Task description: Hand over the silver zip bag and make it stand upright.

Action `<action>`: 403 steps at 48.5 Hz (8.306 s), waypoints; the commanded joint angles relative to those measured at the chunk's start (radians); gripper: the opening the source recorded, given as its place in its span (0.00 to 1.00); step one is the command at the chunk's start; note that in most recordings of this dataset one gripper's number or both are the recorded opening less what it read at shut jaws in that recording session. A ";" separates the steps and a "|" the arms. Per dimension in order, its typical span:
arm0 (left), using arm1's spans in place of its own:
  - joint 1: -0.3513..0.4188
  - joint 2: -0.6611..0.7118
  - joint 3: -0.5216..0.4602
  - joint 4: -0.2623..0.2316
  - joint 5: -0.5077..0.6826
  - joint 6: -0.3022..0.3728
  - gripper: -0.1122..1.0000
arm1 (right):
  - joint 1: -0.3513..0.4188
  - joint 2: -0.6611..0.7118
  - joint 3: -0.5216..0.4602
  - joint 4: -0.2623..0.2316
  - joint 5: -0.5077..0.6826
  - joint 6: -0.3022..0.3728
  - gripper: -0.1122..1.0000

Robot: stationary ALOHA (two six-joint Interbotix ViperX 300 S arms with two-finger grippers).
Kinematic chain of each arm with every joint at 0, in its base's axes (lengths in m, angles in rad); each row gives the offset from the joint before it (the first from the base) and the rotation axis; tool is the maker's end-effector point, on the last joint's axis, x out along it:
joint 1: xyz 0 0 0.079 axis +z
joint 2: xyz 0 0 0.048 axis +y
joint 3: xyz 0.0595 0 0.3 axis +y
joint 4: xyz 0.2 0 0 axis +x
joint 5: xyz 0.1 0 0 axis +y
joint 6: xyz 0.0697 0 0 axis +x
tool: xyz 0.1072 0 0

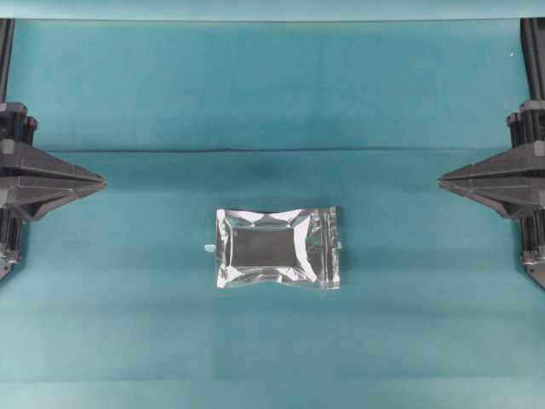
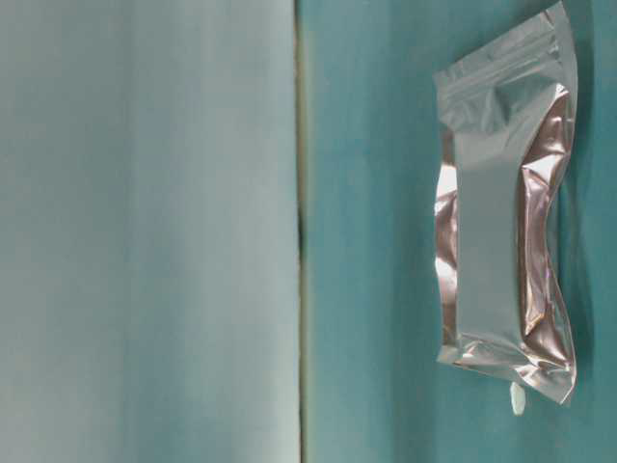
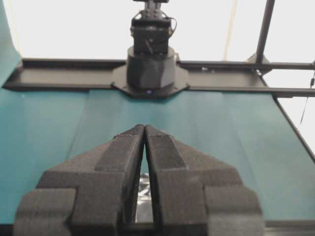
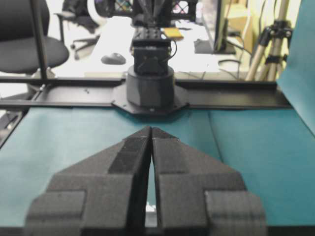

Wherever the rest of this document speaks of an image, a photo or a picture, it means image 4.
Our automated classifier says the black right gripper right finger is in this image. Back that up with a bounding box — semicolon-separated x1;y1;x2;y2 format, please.
152;127;267;236

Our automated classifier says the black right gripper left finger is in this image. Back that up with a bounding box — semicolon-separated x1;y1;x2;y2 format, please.
24;126;151;236

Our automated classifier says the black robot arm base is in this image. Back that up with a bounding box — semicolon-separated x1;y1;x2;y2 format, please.
110;0;197;116

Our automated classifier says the teal table cloth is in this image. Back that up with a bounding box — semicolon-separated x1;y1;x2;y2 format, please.
0;0;315;235

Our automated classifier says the black computer mouse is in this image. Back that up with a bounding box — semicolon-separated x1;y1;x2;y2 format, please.
101;53;126;65

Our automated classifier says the white desk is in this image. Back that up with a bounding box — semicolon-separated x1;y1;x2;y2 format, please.
84;17;239;80

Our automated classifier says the yellow notepad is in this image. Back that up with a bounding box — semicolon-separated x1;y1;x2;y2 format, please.
163;27;184;40

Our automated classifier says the black office chair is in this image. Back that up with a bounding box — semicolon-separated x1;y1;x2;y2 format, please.
0;0;69;74

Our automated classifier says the black aluminium frame rail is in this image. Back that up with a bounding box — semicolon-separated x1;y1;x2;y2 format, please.
0;76;291;114

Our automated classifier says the camera tripod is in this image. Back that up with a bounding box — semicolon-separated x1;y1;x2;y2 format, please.
245;0;293;82

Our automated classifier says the black vertical frame post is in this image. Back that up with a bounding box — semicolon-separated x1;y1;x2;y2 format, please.
29;0;48;81

